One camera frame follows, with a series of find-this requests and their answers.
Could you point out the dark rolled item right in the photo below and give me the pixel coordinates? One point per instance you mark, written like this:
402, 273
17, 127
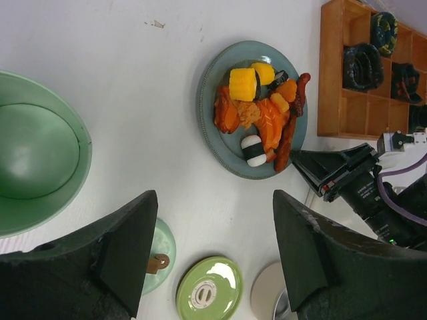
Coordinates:
404, 83

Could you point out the blue-grey ceramic plate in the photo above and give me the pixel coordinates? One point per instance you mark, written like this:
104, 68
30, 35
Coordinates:
227, 147

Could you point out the mint lid with brown handle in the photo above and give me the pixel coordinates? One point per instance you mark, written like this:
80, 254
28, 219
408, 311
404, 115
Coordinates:
163, 247

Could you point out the yellow corn cob piece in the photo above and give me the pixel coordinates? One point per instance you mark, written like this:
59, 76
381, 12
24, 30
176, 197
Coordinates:
243, 84

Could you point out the red octopus tentacle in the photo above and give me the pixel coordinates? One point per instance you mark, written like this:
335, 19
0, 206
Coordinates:
297, 106

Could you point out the orange fried nugget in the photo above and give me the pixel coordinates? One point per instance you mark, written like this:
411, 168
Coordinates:
288, 90

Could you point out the dark rolled item left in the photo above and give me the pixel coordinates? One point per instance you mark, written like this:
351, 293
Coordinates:
417, 120

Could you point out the red bacon strip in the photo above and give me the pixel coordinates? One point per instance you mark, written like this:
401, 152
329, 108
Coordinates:
284, 148

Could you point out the yellow hash brown piece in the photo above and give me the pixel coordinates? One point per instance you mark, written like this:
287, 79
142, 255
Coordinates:
280, 103

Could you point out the beige minced fish mound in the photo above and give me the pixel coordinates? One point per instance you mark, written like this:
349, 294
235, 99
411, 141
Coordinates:
248, 112

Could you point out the salmon slice pieces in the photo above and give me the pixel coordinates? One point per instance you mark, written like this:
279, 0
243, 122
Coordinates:
270, 127

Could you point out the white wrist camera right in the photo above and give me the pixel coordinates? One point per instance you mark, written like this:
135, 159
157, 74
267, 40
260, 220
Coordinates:
395, 147

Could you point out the mint green cup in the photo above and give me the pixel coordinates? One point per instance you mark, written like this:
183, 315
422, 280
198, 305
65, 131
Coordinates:
46, 153

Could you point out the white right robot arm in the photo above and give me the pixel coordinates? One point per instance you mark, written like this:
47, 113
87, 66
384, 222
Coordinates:
404, 223

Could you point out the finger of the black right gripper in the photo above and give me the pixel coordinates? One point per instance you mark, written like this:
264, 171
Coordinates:
360, 152
320, 170

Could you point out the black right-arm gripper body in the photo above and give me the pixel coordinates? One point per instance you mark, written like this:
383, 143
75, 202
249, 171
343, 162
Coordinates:
357, 186

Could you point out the rice ball with seaweed band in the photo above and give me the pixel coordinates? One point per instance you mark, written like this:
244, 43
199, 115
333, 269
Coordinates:
253, 151

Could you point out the beige steel lunch bowl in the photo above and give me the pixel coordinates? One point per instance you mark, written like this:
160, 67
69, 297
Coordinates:
269, 297

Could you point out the dark rolled item far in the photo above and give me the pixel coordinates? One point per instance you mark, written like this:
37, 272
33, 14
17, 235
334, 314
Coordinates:
384, 33

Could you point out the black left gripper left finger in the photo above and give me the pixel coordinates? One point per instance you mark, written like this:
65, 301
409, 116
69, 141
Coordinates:
95, 272

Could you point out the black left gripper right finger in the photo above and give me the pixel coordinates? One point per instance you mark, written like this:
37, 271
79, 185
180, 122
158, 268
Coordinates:
333, 272

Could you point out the lime green round lid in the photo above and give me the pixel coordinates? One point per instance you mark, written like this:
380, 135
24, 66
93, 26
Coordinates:
212, 289

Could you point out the wooden compartment tray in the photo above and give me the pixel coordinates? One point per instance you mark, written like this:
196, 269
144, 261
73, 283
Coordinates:
346, 113

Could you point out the brown glazed chicken piece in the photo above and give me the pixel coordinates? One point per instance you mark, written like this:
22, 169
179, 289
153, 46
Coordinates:
226, 111

